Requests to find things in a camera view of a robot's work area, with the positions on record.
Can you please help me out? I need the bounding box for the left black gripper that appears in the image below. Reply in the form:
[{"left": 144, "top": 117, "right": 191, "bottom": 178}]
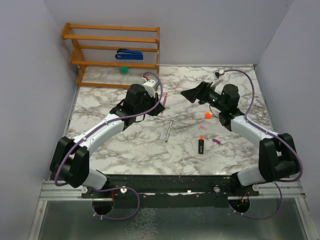
[{"left": 135, "top": 91, "right": 165, "bottom": 117}]

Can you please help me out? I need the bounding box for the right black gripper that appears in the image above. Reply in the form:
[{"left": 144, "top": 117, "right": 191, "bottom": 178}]
[{"left": 182, "top": 81, "right": 227, "bottom": 112}]

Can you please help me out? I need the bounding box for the pink highlighter pen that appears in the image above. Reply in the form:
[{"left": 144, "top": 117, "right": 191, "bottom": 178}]
[{"left": 162, "top": 92, "right": 168, "bottom": 107}]

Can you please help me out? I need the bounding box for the white green-tipped pen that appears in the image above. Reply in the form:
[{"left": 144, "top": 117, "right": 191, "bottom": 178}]
[{"left": 165, "top": 120, "right": 173, "bottom": 143}]

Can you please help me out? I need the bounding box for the pink pen cap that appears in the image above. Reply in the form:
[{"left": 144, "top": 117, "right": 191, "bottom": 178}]
[{"left": 199, "top": 125, "right": 208, "bottom": 130}]

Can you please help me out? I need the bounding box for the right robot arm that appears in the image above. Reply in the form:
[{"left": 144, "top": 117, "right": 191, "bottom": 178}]
[{"left": 181, "top": 81, "right": 301, "bottom": 196}]

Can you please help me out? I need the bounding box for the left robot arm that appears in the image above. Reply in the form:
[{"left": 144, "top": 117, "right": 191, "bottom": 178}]
[{"left": 49, "top": 79, "right": 165, "bottom": 198}]

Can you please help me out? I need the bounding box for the purple pen cap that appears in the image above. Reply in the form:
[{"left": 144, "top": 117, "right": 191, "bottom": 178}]
[{"left": 212, "top": 138, "right": 221, "bottom": 144}]

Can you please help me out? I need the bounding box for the black orange highlighter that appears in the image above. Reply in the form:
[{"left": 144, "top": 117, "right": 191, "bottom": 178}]
[{"left": 198, "top": 135, "right": 205, "bottom": 154}]

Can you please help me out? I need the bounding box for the green eraser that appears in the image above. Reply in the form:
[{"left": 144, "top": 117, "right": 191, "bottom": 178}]
[{"left": 119, "top": 66, "right": 129, "bottom": 75}]

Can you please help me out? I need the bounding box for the blue stapler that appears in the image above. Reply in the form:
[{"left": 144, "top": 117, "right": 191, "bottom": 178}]
[{"left": 115, "top": 48, "right": 144, "bottom": 60}]

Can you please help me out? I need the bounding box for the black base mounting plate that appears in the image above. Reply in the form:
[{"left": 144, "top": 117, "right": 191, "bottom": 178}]
[{"left": 81, "top": 174, "right": 259, "bottom": 208}]

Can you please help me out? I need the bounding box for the wooden shelf rack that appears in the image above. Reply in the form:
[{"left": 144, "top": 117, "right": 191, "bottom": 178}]
[{"left": 61, "top": 22, "right": 161, "bottom": 90}]

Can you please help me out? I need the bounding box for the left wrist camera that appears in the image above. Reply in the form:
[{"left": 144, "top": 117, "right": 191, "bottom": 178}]
[{"left": 142, "top": 79, "right": 160, "bottom": 98}]

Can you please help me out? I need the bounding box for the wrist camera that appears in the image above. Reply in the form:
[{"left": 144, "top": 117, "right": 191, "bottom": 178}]
[
  {"left": 211, "top": 70, "right": 225, "bottom": 88},
  {"left": 142, "top": 79, "right": 160, "bottom": 98}
]

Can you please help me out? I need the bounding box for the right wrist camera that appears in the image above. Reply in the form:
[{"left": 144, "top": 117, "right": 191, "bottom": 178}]
[{"left": 211, "top": 70, "right": 225, "bottom": 88}]

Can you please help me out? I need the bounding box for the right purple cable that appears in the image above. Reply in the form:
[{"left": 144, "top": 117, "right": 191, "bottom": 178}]
[{"left": 219, "top": 68, "right": 304, "bottom": 220}]

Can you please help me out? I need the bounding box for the aluminium frame rail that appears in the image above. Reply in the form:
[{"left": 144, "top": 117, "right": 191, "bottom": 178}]
[{"left": 39, "top": 180, "right": 306, "bottom": 201}]

